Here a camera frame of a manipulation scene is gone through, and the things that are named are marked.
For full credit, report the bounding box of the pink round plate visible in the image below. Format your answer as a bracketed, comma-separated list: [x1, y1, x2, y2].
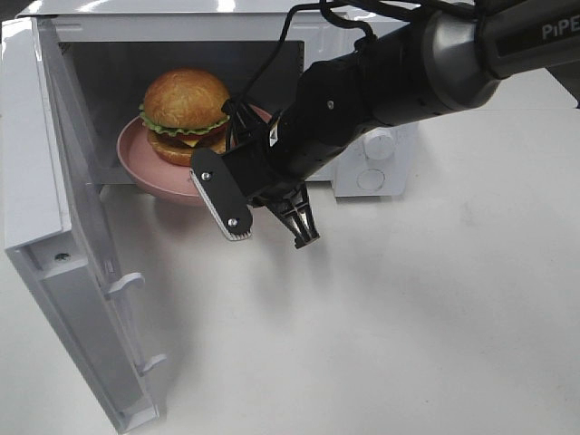
[116, 104, 273, 208]

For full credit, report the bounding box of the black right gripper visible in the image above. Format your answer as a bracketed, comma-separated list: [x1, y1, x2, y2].
[222, 100, 358, 249]

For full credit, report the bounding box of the burger with lettuce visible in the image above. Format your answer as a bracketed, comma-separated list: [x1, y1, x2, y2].
[140, 68, 230, 167]

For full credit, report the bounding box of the white microwave oven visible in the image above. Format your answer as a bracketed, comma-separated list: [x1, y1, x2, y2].
[15, 0, 421, 199]

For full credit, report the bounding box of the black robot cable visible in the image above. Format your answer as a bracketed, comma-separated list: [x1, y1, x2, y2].
[226, 0, 481, 150]

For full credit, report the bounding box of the white microwave door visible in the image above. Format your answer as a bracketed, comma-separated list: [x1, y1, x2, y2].
[1, 16, 163, 433]

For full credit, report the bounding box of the white round door button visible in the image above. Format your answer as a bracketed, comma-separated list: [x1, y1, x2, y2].
[357, 169, 385, 191]

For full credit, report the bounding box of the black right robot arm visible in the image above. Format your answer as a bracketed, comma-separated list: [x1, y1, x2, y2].
[208, 1, 579, 247]

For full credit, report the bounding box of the white lower microwave knob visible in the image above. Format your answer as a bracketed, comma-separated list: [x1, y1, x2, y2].
[362, 129, 395, 160]

